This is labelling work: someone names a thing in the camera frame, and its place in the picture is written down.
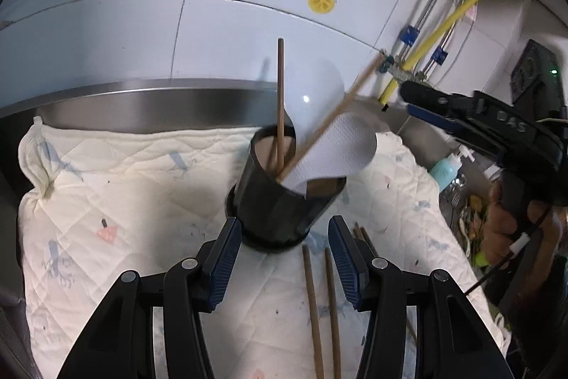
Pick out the person's right hand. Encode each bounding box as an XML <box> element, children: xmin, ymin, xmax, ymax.
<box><xmin>481</xmin><ymin>184</ymin><xmax>560</xmax><ymax>273</ymax></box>

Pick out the pile of wooden chopsticks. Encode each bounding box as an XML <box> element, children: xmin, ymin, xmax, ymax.
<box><xmin>276</xmin><ymin>37</ymin><xmax>420</xmax><ymax>379</ymax></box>

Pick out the green plastic dish rack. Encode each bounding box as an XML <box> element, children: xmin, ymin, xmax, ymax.
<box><xmin>461</xmin><ymin>193</ymin><xmax>493</xmax><ymax>269</ymax></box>

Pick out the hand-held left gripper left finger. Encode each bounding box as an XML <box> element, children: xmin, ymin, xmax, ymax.
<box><xmin>55</xmin><ymin>217</ymin><xmax>243</xmax><ymax>379</ymax></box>

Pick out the cream quilted printed cloth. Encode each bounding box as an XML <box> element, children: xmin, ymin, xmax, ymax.
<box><xmin>18</xmin><ymin>115</ymin><xmax>511</xmax><ymax>379</ymax></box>

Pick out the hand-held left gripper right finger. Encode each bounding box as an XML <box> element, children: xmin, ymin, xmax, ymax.
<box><xmin>327</xmin><ymin>215</ymin><xmax>515</xmax><ymax>379</ymax></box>

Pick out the thin black cable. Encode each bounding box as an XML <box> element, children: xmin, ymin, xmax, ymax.
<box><xmin>464</xmin><ymin>201</ymin><xmax>555</xmax><ymax>296</ymax></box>

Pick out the white dotted rice paddle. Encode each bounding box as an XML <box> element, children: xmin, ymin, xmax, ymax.
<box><xmin>279</xmin><ymin>113</ymin><xmax>378</xmax><ymax>200</ymax></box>

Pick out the white plastic soup spoon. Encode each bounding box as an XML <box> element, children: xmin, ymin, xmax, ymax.
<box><xmin>282</xmin><ymin>58</ymin><xmax>346</xmax><ymax>149</ymax></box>

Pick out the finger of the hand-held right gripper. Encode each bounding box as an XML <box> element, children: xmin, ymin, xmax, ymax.
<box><xmin>398</xmin><ymin>81</ymin><xmax>475</xmax><ymax>113</ymax></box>
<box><xmin>406</xmin><ymin>103</ymin><xmax>471</xmax><ymax>136</ymax></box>

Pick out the steel angle valve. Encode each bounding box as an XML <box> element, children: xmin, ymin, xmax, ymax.
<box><xmin>395</xmin><ymin>66</ymin><xmax>427</xmax><ymax>83</ymax></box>

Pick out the black ribbed utensil holder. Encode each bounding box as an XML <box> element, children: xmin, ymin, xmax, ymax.
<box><xmin>225</xmin><ymin>124</ymin><xmax>348</xmax><ymax>253</ymax></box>

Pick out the blue soap pump bottle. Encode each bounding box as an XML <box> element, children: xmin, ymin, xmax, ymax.
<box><xmin>428</xmin><ymin>146</ymin><xmax>475</xmax><ymax>191</ymax></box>

